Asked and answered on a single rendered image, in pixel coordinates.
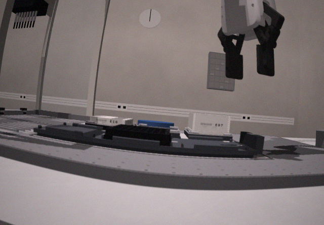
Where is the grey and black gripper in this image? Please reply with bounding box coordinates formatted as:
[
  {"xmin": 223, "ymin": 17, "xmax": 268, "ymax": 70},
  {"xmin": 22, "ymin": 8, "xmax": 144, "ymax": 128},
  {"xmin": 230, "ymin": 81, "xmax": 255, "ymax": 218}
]
[{"xmin": 218, "ymin": 0, "xmax": 285, "ymax": 80}]

